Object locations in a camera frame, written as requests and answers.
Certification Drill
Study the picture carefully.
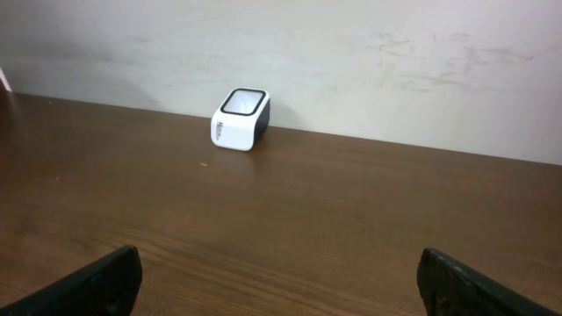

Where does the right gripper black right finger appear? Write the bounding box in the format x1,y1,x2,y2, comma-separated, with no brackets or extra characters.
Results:
416,248,561,316

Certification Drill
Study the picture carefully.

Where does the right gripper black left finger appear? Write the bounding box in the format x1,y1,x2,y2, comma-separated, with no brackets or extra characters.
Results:
1,245,142,316

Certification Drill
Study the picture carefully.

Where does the white barcode scanner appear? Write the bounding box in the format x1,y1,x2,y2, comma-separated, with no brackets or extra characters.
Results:
211,88,270,151

